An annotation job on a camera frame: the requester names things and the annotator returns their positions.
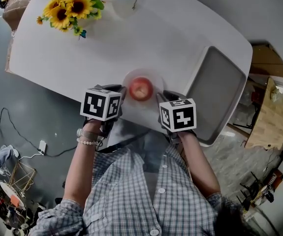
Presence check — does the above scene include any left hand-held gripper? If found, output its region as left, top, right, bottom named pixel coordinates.
left=79, top=84, right=128, bottom=138

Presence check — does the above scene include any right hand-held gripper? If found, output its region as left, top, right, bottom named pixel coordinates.
left=156, top=89, right=197, bottom=145

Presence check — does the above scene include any white round plate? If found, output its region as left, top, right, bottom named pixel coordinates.
left=121, top=68, right=168, bottom=106

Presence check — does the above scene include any red apple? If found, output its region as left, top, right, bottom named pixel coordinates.
left=128, top=76, right=154, bottom=102

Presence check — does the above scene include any person's right forearm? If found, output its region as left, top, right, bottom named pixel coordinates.
left=177, top=129, right=222, bottom=199

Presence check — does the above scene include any person's left forearm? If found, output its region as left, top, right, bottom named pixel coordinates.
left=63, top=118, right=105, bottom=207

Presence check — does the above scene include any silver wristwatch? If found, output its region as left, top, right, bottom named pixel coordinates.
left=76, top=128, right=100, bottom=142

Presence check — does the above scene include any grey undershirt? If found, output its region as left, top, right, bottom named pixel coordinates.
left=116, top=121, right=173, bottom=173

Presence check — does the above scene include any grey rectangular tray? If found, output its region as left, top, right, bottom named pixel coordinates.
left=183, top=45, right=248, bottom=148

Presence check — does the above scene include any white patterned vase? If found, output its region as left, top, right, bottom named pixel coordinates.
left=94, top=0, right=140, bottom=20

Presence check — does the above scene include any white power strip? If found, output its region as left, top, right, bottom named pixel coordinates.
left=37, top=140, right=48, bottom=156

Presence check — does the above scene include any sunflower bouquet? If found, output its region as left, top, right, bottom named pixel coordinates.
left=36, top=0, right=105, bottom=40

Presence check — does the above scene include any plaid checked shirt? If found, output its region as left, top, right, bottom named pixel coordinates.
left=29, top=143, right=230, bottom=236

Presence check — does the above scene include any wooden board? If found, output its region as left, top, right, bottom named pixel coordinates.
left=244, top=77, right=283, bottom=150

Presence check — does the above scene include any flat brown cardboard sheet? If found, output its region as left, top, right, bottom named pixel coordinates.
left=249, top=43, right=283, bottom=80

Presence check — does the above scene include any brown cardboard box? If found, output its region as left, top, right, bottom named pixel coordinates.
left=2, top=0, right=41, bottom=32

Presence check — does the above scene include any black strap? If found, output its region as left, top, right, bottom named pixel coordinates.
left=94, top=129, right=152, bottom=153

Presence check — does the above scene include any white bead bracelet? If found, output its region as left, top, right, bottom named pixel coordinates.
left=76, top=137, right=99, bottom=147

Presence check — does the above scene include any white cable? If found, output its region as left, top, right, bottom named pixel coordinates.
left=17, top=152, right=42, bottom=162

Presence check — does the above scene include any black floor cable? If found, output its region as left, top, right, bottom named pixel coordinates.
left=0, top=107, right=78, bottom=157

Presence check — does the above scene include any gold wire rack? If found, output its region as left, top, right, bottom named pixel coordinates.
left=7, top=160, right=37, bottom=199

